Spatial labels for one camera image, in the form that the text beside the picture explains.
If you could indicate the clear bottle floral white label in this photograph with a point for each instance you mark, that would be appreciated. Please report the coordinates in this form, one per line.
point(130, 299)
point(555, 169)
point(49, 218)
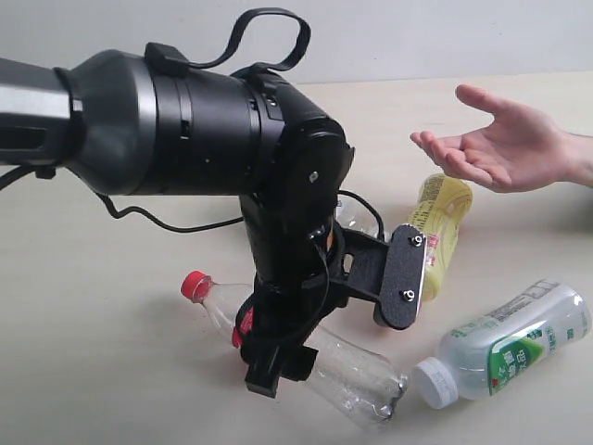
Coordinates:
point(354, 213)

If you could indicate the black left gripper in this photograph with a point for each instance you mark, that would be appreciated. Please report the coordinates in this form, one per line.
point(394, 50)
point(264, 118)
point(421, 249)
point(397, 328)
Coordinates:
point(278, 333)

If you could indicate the person's bare forearm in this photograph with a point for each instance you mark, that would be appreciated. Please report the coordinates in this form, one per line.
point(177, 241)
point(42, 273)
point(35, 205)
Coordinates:
point(582, 160)

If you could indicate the yellow bottle red cap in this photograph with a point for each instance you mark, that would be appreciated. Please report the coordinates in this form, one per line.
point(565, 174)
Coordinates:
point(442, 204)

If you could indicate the clear bottle green white label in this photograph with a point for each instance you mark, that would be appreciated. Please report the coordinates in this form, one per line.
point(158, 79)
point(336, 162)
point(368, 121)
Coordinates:
point(478, 359)

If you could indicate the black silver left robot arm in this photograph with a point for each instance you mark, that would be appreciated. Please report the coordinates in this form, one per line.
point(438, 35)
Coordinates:
point(154, 125)

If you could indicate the clear cola bottle red label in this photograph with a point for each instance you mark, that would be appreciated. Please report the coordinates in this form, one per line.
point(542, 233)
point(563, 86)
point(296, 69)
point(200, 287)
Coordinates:
point(364, 386)

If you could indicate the person's open hand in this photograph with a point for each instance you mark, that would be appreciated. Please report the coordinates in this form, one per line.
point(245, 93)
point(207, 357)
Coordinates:
point(521, 150)

